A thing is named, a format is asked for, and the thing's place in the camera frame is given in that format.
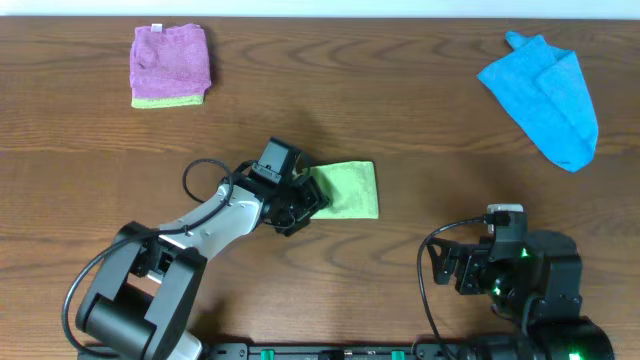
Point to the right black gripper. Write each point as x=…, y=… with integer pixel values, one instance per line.
x=472, y=257

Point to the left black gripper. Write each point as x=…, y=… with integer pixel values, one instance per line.
x=308, y=201

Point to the light green cloth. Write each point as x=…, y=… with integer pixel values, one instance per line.
x=351, y=188

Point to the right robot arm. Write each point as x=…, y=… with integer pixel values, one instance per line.
x=533, y=279

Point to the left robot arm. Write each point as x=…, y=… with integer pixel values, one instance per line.
x=138, y=305

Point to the folded green cloth under purple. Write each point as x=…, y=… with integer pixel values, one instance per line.
x=155, y=103

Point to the blue cloth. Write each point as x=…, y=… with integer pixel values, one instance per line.
x=542, y=88

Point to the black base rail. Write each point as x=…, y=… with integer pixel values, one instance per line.
x=243, y=351

